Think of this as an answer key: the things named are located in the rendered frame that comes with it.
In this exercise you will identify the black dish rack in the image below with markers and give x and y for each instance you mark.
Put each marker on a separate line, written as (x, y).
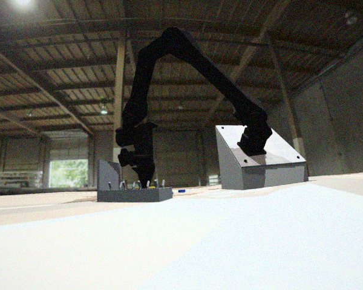
(109, 187)

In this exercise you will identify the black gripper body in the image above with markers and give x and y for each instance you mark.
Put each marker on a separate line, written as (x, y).
(145, 157)

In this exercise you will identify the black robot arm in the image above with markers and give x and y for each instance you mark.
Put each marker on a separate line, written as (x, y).
(178, 42)

